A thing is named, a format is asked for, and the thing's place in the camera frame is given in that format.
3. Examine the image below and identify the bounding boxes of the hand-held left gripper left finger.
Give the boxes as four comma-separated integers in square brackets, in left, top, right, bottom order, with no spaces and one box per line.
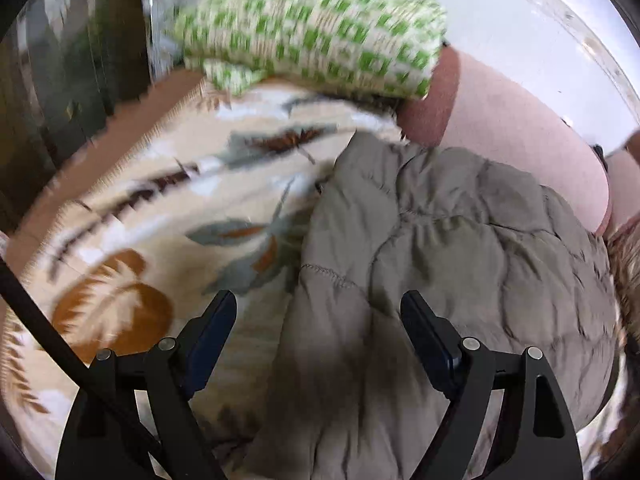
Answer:
[55,290,238,480]

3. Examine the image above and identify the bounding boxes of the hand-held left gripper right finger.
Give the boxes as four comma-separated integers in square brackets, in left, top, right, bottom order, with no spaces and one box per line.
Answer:
[400,290,583,480]

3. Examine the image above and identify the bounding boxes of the grey-brown hooded puffer jacket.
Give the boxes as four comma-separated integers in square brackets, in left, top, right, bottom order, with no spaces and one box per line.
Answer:
[240,130,622,480]

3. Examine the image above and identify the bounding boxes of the leaf-print blanket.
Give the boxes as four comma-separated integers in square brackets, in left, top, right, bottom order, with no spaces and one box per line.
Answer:
[0,79,407,480]

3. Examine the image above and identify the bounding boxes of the striped floral cushion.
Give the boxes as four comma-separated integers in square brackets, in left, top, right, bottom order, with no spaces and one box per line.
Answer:
[606,220,640,341]

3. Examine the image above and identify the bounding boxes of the pink sofa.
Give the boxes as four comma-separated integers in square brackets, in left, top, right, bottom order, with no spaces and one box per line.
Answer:
[399,44,640,242]

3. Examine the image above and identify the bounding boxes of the dark cabinet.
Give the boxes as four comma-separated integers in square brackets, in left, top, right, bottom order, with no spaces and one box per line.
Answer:
[0,0,152,233]

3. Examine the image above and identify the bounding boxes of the green checkered quilt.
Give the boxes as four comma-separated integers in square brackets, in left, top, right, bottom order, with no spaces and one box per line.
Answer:
[172,0,449,102]

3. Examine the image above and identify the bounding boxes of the white printed plastic bag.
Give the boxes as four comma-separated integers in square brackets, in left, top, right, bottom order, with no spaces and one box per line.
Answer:
[140,0,202,63]

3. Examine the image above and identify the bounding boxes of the black cable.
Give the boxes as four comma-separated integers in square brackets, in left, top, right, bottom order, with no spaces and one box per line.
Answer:
[0,254,168,463]

